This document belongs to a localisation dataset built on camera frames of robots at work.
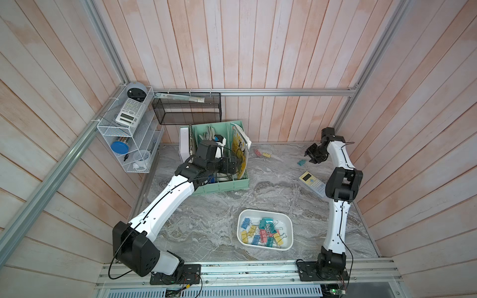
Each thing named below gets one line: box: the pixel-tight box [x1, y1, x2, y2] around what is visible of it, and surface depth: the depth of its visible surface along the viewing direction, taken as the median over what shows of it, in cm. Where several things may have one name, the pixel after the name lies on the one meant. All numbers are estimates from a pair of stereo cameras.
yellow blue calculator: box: [298, 171, 327, 199], surface depth 103 cm
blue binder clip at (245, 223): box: [240, 217, 251, 230], surface depth 87 cm
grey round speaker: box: [126, 81, 148, 103], surface depth 83 cm
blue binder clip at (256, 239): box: [251, 234, 261, 246], surface depth 83 cm
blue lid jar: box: [110, 140, 130, 155], surface depth 78 cm
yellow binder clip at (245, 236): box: [240, 230, 249, 244], surface depth 83 cm
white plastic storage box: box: [236, 208, 294, 251], surface depth 85 cm
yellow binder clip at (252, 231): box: [247, 225, 257, 238], surface depth 85 cm
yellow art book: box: [231, 122, 252, 180], surface depth 92 cm
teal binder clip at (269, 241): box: [266, 236, 274, 248], surface depth 81 cm
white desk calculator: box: [115, 98, 146, 128], surface depth 79 cm
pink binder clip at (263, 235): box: [259, 229, 268, 244], surface depth 83 cm
